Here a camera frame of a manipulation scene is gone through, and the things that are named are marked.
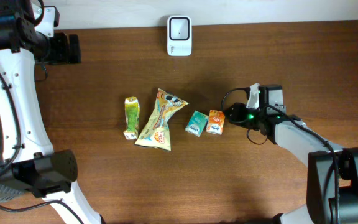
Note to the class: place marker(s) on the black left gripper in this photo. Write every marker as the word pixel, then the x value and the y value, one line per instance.
pixel 64 55

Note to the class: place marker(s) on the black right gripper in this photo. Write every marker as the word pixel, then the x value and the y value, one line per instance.
pixel 238 109

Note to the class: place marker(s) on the orange tissue pack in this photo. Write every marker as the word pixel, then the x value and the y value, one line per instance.
pixel 215 122

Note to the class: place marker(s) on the teal tissue pack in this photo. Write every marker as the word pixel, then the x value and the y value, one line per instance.
pixel 197 123

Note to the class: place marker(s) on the green yellow juice carton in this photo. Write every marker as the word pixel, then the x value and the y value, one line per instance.
pixel 132 112

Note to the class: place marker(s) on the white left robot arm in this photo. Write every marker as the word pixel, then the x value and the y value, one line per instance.
pixel 28 161

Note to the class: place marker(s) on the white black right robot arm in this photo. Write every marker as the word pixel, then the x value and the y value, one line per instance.
pixel 332 178

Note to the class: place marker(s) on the white barcode scanner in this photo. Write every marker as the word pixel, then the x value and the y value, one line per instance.
pixel 179 36

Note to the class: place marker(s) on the yellow crumpled snack bag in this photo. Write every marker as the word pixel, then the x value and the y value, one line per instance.
pixel 156 132

